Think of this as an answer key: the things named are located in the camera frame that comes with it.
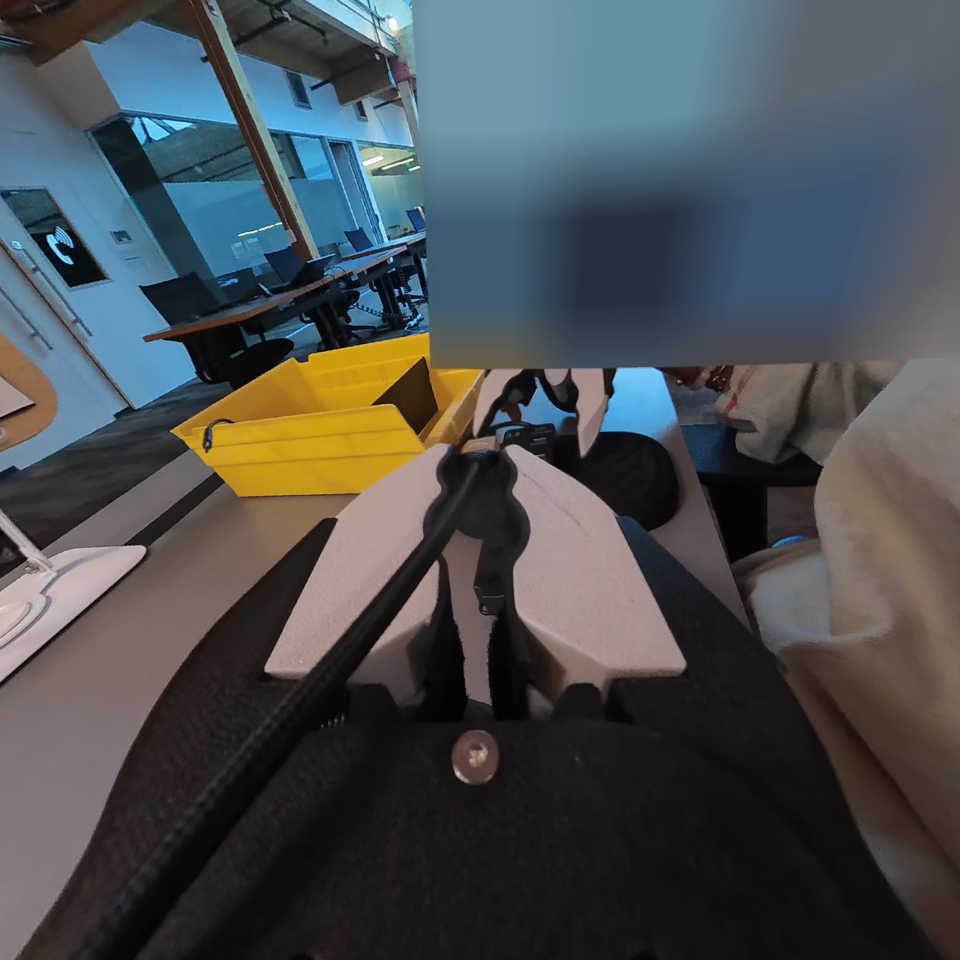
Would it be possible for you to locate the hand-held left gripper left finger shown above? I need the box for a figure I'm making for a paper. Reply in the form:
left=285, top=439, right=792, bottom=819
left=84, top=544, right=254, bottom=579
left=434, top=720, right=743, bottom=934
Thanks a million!
left=264, top=442, right=481, bottom=714

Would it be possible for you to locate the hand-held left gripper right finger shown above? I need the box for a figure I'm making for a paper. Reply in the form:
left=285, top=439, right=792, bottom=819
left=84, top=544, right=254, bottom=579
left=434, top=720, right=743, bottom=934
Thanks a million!
left=480, top=446, right=687, bottom=714

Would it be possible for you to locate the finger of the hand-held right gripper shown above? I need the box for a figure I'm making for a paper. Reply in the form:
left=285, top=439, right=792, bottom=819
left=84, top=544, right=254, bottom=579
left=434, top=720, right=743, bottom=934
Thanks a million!
left=474, top=369, right=540, bottom=438
left=543, top=367, right=612, bottom=460

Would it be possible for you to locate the black USB hub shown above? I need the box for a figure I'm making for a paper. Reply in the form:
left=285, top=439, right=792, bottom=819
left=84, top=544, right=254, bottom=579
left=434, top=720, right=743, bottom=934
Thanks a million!
left=498, top=422, right=560, bottom=466

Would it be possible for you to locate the black braided USB cable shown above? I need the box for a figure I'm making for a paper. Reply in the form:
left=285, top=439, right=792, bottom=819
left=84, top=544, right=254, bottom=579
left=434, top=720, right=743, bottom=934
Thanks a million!
left=75, top=435, right=504, bottom=960

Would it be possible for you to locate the person's right forearm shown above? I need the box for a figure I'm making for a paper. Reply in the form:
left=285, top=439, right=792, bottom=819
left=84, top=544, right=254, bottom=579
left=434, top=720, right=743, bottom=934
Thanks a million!
left=660, top=362, right=909, bottom=466

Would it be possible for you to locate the black bin divider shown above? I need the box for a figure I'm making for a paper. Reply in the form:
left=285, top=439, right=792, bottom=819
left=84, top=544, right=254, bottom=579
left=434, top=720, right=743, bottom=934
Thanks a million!
left=371, top=358, right=440, bottom=440

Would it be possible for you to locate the black round pad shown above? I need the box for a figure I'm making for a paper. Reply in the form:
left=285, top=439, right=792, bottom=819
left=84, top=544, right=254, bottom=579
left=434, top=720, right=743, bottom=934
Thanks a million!
left=573, top=431, right=680, bottom=534

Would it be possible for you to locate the yellow plastic bin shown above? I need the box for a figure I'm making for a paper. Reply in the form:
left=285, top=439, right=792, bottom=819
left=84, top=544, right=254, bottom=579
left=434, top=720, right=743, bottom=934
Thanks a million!
left=171, top=333, right=485, bottom=498

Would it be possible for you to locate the white desk stand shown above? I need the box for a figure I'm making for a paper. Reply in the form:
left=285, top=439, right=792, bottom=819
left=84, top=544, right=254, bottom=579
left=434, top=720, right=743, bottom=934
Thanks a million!
left=0, top=510, right=147, bottom=684

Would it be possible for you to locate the wooden desk with black legs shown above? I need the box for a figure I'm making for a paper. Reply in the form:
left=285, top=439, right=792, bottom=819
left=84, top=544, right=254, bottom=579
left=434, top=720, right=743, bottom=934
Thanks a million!
left=142, top=251, right=399, bottom=369

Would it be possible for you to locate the person's cream sweater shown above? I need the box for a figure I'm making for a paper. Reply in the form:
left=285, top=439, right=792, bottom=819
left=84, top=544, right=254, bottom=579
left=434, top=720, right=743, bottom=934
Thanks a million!
left=735, top=360, right=960, bottom=960

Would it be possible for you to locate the black office chair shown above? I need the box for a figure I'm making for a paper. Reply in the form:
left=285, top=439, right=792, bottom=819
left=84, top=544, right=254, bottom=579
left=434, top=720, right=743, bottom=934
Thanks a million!
left=138, top=271, right=295, bottom=387

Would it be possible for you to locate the tan rounded panel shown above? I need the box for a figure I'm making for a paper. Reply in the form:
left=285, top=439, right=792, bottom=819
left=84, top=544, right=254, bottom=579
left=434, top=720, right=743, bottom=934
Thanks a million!
left=0, top=330, right=60, bottom=455

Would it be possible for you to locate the black phone sign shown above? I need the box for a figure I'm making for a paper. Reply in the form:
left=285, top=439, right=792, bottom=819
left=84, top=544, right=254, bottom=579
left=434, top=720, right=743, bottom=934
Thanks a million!
left=30, top=225, right=111, bottom=289

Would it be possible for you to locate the wooden post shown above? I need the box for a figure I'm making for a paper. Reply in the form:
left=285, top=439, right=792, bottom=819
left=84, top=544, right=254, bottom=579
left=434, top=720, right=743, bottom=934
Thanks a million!
left=187, top=0, right=322, bottom=262

